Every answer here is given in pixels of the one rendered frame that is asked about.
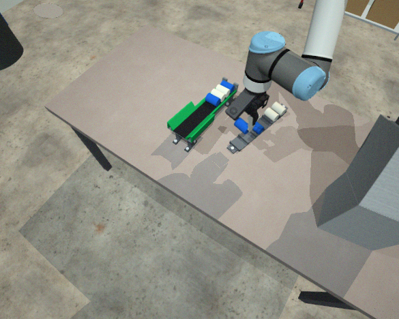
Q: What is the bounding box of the blue plastic bar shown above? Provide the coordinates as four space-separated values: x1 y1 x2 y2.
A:
205 93 221 107
234 117 249 134
253 122 264 134
221 80 235 93

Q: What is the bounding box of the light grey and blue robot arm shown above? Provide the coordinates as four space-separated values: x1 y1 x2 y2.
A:
225 0 348 121

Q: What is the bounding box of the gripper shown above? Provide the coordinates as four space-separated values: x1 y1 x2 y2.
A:
245 88 269 133

